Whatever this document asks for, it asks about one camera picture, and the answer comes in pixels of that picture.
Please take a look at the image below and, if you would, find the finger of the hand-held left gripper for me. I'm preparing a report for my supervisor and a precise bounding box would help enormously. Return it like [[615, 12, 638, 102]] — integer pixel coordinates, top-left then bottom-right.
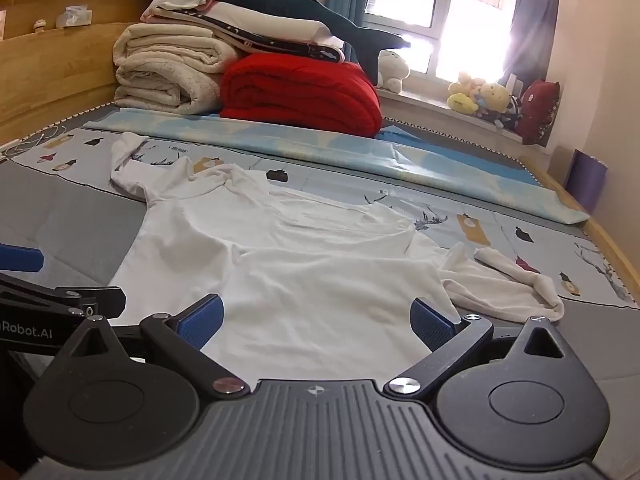
[[0, 243, 45, 274], [0, 272, 127, 319]]

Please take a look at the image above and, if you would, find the cream folded blanket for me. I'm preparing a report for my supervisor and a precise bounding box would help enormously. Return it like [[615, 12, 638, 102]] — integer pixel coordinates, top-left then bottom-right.
[[112, 22, 242, 75]]

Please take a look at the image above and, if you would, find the blue cloth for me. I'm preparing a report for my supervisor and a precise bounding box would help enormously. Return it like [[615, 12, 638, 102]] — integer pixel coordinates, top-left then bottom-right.
[[375, 126, 438, 144]]

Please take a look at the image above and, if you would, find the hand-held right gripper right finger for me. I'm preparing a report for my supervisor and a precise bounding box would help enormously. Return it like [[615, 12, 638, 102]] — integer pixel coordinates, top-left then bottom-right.
[[384, 297, 568, 402]]

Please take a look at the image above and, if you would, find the white windowsill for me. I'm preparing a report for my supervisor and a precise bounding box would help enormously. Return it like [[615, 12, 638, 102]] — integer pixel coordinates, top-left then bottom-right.
[[374, 86, 557, 157]]

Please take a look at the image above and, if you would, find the white cable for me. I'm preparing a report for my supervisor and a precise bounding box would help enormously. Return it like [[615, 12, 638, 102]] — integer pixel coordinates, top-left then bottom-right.
[[0, 124, 68, 162]]

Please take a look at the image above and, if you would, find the tissue pack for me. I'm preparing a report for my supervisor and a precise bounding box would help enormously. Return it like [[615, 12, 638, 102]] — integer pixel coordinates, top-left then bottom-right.
[[54, 4, 94, 29]]

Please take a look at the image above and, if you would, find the dark blue shark plush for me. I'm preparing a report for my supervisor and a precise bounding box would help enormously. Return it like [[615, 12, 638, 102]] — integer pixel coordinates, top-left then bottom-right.
[[226, 0, 412, 86]]

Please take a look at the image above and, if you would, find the white long-sleeve shirt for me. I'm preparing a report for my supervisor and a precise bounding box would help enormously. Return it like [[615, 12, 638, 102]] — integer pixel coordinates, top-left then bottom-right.
[[107, 131, 566, 387]]

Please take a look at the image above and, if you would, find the light blue patterned quilt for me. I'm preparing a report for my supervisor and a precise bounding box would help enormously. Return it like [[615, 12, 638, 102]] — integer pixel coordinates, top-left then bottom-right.
[[82, 107, 592, 226]]

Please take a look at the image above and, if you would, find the grey deer print bed sheet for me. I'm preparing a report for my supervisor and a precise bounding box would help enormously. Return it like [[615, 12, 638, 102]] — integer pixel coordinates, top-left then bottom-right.
[[0, 127, 640, 391]]

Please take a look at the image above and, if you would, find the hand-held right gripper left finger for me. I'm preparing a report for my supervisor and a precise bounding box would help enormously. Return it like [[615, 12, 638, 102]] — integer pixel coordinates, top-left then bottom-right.
[[47, 294, 251, 397]]

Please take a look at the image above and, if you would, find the white folded cloth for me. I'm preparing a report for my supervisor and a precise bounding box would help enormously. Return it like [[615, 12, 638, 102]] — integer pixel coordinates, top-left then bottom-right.
[[207, 1, 347, 47]]

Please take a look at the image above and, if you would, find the red cushion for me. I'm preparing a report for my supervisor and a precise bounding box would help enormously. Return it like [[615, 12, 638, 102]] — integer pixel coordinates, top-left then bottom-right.
[[514, 78, 562, 147]]

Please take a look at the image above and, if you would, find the cream sherpa blanket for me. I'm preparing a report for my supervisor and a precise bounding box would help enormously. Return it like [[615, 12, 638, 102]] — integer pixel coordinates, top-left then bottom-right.
[[114, 52, 227, 116]]

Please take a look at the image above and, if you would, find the purple box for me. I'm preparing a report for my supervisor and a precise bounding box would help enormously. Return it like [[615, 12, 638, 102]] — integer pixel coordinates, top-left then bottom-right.
[[564, 148, 609, 214]]

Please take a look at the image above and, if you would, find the white plush toy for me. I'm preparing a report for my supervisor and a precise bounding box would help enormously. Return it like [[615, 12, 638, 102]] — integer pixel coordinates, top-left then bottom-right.
[[375, 50, 412, 94]]

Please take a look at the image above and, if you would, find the yellow plush toy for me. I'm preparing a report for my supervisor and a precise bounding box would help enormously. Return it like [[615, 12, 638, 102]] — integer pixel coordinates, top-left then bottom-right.
[[446, 71, 490, 117]]

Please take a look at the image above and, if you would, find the striped plush doll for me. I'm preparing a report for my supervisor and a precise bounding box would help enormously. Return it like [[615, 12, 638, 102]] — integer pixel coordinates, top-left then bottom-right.
[[474, 81, 525, 130]]

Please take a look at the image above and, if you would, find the red folded blanket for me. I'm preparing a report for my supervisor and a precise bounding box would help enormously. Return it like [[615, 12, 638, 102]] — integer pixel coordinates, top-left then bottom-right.
[[219, 52, 384, 139]]

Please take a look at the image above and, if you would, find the wooden bed frame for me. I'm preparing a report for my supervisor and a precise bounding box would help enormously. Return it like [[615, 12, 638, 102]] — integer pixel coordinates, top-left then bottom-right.
[[0, 0, 640, 306]]

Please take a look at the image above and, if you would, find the window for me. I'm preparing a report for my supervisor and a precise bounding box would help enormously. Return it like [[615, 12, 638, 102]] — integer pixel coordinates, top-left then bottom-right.
[[361, 0, 525, 87]]

